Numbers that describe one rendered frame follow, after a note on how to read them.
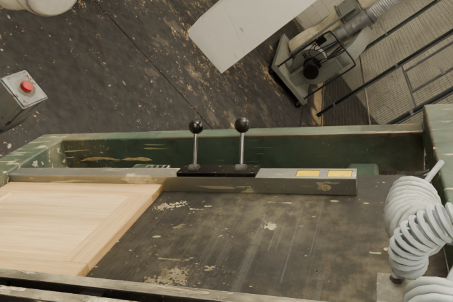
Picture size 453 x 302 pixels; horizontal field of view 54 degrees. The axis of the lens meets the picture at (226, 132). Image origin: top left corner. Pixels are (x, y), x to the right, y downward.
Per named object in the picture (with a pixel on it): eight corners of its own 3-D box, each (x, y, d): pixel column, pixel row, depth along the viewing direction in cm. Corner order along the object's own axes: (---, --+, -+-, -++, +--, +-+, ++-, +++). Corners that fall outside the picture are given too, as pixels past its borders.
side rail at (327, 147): (79, 162, 157) (71, 133, 153) (423, 161, 119) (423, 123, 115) (69, 170, 151) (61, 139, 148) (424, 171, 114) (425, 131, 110)
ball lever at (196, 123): (190, 173, 112) (192, 120, 114) (204, 173, 110) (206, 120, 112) (183, 172, 108) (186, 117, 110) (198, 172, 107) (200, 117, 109)
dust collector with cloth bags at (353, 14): (276, 39, 716) (402, -57, 614) (303, 71, 734) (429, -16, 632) (265, 71, 600) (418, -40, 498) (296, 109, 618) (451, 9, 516)
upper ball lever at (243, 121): (236, 174, 108) (237, 118, 110) (251, 174, 106) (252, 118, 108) (230, 172, 104) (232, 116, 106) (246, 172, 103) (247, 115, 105)
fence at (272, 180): (24, 179, 133) (20, 167, 131) (358, 184, 100) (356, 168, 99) (11, 187, 128) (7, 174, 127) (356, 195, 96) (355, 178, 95)
